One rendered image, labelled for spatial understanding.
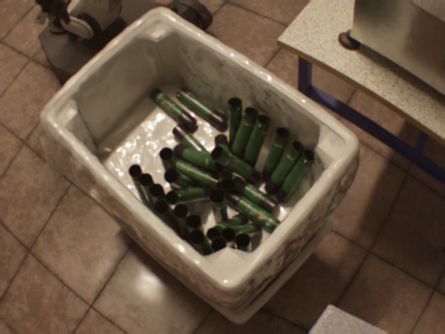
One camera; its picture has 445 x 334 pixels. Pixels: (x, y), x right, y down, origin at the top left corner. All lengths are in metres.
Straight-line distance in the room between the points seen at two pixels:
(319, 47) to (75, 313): 1.17
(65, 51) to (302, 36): 1.15
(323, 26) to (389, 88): 0.22
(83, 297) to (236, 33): 1.18
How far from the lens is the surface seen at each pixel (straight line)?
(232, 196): 1.29
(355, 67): 1.16
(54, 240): 1.90
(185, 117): 1.39
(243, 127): 1.27
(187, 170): 1.32
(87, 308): 1.79
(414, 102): 1.15
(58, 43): 2.15
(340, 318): 0.94
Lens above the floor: 1.67
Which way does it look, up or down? 64 degrees down
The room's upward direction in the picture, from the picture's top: 8 degrees counter-clockwise
